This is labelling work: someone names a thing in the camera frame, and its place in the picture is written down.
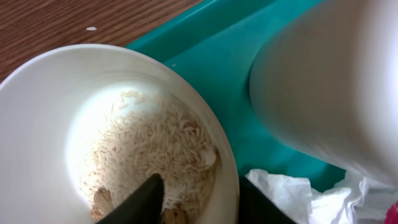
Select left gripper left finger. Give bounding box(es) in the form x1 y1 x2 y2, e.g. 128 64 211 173
98 174 164 224

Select teal plastic serving tray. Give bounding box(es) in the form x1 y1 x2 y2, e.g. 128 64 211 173
129 0 345 191

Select white bowl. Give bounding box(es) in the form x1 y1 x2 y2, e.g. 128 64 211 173
1 44 239 223

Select red snack wrapper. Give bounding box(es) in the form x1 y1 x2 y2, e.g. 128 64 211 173
384 202 398 224

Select white paper cup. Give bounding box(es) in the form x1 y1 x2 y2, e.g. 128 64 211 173
249 0 397 185

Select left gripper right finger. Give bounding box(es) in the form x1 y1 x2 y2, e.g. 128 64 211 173
238 177 295 224

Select rice and peanut scraps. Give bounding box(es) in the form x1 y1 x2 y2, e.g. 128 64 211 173
78 90 218 221

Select white napkin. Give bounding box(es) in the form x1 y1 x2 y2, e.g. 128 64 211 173
246 169 397 223

